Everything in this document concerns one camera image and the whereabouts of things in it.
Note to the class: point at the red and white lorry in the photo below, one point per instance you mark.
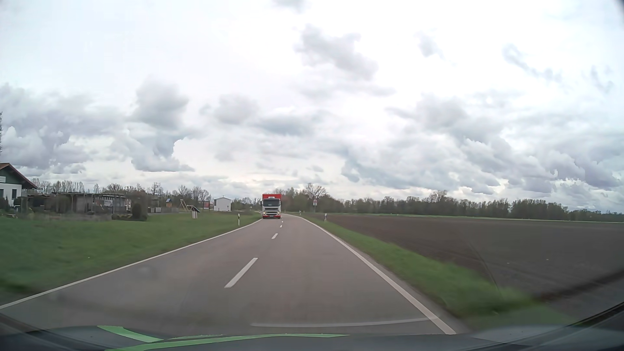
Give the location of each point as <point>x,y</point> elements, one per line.
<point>271,206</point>

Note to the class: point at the small white building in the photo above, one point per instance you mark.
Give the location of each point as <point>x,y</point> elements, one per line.
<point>223,204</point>

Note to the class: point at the grey asphalt road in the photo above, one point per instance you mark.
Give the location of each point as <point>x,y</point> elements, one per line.
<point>302,273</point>

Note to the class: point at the road markings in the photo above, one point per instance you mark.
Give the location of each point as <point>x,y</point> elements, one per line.
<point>241,273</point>

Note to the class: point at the small roofed notice board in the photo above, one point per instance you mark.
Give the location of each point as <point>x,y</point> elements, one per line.
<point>194,211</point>

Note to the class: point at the grass verge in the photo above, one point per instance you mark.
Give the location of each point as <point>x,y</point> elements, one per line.
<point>438,278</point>

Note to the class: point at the car's own bonnet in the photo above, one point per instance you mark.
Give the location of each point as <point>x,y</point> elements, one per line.
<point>273,342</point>

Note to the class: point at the dark green bush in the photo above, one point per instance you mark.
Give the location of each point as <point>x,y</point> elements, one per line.
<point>139,209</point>

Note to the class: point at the row of bare trees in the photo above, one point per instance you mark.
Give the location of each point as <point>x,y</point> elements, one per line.
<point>122,189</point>

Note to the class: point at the brown ploughed field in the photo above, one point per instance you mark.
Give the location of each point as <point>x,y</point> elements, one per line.
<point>512,248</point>

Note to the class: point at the low dark shed building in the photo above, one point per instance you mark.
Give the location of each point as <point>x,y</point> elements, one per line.
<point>90,202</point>

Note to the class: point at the green grass field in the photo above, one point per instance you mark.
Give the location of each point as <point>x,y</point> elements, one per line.
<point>97,239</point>

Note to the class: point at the house with brown roof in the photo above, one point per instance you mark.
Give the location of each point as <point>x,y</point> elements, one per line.
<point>10,185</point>

